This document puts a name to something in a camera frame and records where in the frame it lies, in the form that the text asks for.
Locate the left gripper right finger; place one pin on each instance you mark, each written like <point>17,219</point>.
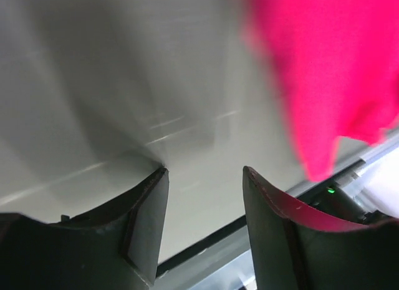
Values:
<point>295,246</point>

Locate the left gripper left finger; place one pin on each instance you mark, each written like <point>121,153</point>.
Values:
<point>113,246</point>

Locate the magenta t shirt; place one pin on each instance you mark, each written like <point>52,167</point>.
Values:
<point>336,62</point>

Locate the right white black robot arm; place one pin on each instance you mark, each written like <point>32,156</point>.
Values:
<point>365,194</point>

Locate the aluminium frame rail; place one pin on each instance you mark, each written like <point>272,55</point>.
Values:
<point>221,260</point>

